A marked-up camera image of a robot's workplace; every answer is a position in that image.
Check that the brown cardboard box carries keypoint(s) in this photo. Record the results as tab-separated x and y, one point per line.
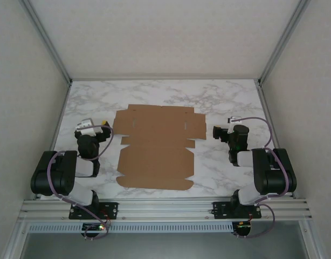
154	151

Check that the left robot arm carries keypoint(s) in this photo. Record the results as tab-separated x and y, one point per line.
63	175

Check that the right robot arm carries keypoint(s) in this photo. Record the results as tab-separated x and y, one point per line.
273	175

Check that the small circuit board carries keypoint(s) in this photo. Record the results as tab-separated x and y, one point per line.
92	228
243	225

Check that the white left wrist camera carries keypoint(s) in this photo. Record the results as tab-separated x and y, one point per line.
91	130

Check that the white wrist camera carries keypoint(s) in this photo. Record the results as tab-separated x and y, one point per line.
91	130
232	118

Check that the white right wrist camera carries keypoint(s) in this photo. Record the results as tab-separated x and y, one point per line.
232	118

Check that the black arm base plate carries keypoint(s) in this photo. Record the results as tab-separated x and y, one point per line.
111	207
220	213

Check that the aluminium back rail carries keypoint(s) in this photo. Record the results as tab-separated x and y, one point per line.
165	79

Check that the aluminium mounting rail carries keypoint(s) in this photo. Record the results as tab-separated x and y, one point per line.
165	209

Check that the aluminium frame post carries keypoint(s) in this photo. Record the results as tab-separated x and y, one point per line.
281	40
48	40

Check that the aluminium lower frame beam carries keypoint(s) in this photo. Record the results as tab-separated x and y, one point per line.
311	240
16	240

